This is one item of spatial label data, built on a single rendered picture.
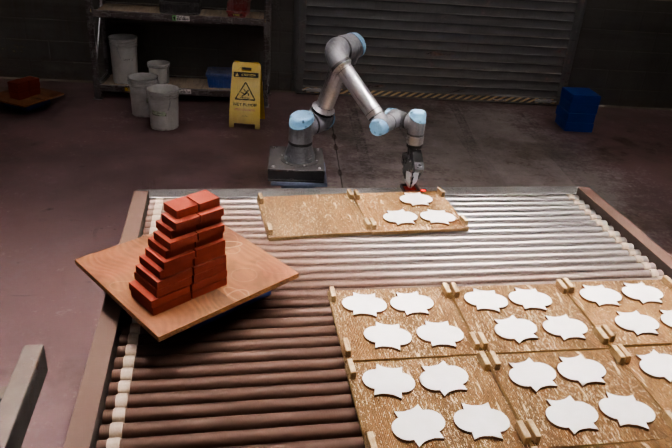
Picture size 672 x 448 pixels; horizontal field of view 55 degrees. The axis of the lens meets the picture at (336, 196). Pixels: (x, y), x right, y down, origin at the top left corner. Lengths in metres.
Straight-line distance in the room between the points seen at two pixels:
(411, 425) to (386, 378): 0.17
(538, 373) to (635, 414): 0.26
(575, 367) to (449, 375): 0.38
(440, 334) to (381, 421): 0.41
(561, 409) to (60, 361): 2.39
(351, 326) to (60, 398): 1.65
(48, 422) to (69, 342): 0.53
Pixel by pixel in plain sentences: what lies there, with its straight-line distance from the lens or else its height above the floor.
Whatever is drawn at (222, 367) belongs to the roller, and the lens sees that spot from 1.88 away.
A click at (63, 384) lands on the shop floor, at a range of 3.32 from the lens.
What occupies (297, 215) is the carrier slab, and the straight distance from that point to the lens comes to 2.61.
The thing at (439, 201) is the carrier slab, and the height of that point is 0.94.
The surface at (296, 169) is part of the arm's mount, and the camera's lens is 3.03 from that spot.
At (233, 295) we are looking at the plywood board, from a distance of 1.94.
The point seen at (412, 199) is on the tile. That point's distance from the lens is 2.80.
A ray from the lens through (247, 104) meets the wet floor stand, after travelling 6.17.
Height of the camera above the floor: 2.15
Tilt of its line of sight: 26 degrees down
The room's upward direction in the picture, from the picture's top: 4 degrees clockwise
